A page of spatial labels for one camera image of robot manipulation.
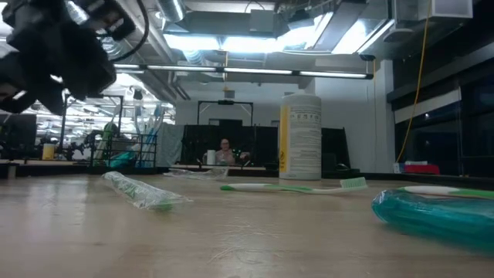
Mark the red box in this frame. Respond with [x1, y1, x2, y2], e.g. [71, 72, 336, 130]
[403, 163, 441, 175]

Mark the clear plastic wrapper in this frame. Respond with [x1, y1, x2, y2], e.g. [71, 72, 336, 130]
[162, 167, 229, 181]

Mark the small silver air duct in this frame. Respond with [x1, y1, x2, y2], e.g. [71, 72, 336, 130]
[156, 0, 186, 23]

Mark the black table frame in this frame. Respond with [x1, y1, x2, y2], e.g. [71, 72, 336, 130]
[0, 161, 494, 191]

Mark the wide black partition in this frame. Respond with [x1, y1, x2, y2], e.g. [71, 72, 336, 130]
[181, 124, 279, 168]

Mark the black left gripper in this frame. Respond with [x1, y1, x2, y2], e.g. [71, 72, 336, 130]
[0, 0, 117, 116]

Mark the black aluminium frame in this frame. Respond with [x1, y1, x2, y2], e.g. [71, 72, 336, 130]
[113, 61, 374, 80]

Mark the large silver air duct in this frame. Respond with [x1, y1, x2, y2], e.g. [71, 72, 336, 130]
[65, 0, 190, 102]

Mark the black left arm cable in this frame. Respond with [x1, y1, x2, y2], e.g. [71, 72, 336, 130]
[110, 0, 151, 63]

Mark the black monitor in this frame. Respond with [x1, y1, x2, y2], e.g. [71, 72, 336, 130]
[0, 113, 39, 161]

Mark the yellow container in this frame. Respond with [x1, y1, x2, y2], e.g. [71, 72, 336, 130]
[41, 142, 56, 161]

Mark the person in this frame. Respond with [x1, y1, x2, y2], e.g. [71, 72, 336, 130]
[214, 137, 248, 167]

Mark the grey blue cloth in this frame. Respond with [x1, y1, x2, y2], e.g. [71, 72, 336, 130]
[156, 122, 185, 168]

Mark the black station frame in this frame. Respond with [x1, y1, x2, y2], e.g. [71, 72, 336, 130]
[61, 93, 125, 159]
[196, 99, 255, 127]

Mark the white ceiling air unit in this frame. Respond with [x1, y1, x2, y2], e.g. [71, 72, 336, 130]
[384, 0, 474, 43]

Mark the black wire caddy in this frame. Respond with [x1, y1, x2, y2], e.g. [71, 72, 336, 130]
[90, 130, 158, 169]

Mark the yellow hanging cable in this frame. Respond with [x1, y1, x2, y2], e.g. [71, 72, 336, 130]
[396, 0, 431, 163]

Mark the white wipes canister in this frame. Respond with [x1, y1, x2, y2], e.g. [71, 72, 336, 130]
[278, 93, 323, 181]

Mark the green white toothbrush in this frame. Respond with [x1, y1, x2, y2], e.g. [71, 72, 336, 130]
[397, 185, 494, 201]
[219, 176, 368, 195]

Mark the narrow black partition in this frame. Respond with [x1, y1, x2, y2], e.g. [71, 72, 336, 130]
[320, 127, 351, 173]

